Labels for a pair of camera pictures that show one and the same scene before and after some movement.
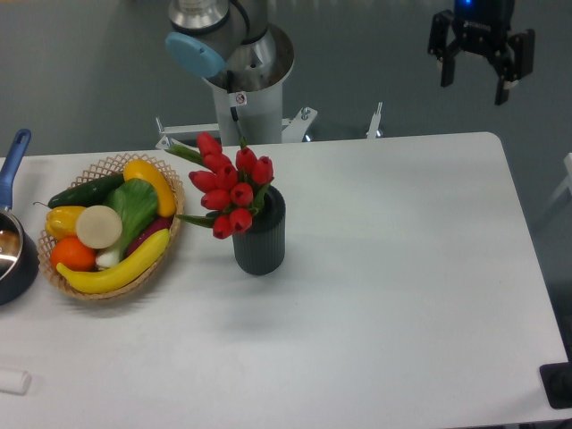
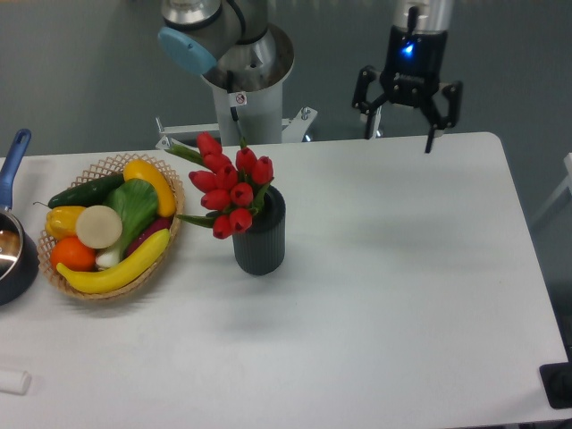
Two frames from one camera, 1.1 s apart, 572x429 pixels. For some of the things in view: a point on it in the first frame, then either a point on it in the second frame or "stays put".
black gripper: x=483 y=25 to x=410 y=77
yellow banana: x=121 y=276 stays put
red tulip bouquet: x=232 y=192 stays put
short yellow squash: x=144 y=170 stays put
